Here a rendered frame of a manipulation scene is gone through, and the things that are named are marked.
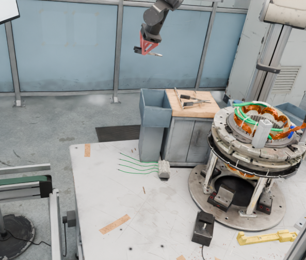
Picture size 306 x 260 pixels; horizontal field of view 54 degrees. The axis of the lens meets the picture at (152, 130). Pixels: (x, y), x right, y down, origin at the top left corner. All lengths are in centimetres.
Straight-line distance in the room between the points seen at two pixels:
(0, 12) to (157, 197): 96
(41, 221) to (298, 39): 289
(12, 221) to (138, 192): 114
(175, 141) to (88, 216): 45
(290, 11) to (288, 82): 232
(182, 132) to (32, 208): 131
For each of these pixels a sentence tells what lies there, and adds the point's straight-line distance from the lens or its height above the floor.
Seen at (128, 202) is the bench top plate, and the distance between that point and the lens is 113.
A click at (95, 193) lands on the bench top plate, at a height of 78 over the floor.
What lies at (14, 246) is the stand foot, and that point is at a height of 2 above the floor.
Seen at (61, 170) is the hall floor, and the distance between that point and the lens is 245.
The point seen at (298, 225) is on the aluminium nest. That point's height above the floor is 80.
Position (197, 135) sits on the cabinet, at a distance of 122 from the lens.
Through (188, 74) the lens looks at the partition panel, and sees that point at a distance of 357.
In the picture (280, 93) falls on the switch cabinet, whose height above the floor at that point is 31.
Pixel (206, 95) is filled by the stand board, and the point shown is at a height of 106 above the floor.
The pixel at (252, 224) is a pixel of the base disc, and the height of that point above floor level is 80.
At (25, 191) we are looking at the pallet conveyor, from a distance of 128.
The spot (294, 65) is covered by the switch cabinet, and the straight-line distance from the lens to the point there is 361.
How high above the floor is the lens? 160
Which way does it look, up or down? 33 degrees down
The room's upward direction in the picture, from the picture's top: 8 degrees clockwise
